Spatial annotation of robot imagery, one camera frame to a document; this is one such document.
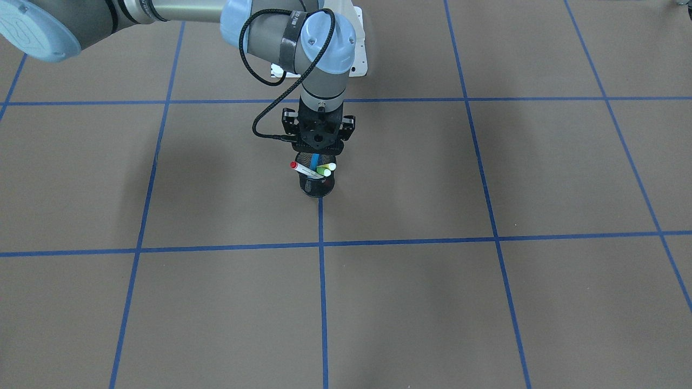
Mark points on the blue highlighter pen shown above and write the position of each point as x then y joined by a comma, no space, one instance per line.
314,161

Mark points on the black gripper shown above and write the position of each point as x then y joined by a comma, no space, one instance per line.
288,125

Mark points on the black mesh pen cup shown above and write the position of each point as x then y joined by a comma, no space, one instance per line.
316,188

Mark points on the white marker red cap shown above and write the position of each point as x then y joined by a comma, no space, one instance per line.
301,169

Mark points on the yellow highlighter pen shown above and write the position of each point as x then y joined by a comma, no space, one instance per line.
328,166

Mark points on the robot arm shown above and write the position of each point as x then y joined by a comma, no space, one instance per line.
301,37

